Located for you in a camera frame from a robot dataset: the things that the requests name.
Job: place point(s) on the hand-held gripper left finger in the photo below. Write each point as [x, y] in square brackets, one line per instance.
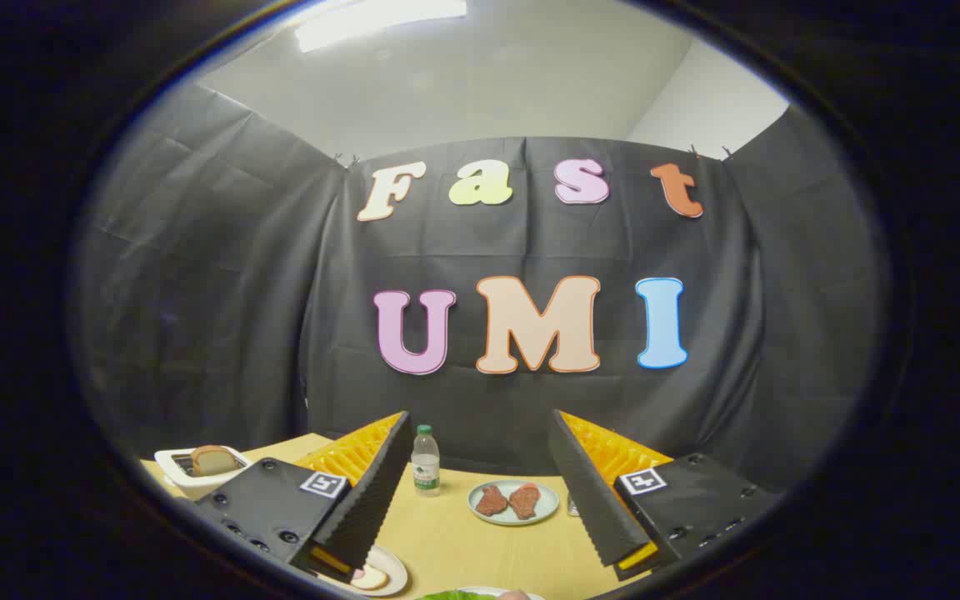
[372, 508]

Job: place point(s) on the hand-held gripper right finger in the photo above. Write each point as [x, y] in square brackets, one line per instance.
[588, 500]

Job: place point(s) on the green lettuce leaf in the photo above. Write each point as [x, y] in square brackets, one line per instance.
[451, 596]

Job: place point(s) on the brown crust toast slice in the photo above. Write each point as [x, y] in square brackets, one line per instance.
[213, 460]

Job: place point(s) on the round white plate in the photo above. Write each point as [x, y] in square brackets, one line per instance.
[392, 567]

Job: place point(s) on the brown meat patty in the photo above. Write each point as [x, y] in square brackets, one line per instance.
[492, 500]
[524, 500]

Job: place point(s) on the clear water bottle green cap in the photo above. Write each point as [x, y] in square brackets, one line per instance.
[426, 467]

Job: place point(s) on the white bread slice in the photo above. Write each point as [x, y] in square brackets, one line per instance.
[372, 578]

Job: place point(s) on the pale green oval plate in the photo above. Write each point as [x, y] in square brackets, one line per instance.
[513, 518]

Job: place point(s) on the white rounded square plate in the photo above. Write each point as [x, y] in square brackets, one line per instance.
[480, 591]

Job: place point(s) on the white toaster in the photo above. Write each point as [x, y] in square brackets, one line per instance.
[170, 460]

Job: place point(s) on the black backdrop cloth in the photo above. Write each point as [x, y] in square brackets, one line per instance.
[238, 292]

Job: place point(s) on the ceiling light panel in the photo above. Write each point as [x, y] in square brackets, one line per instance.
[380, 21]

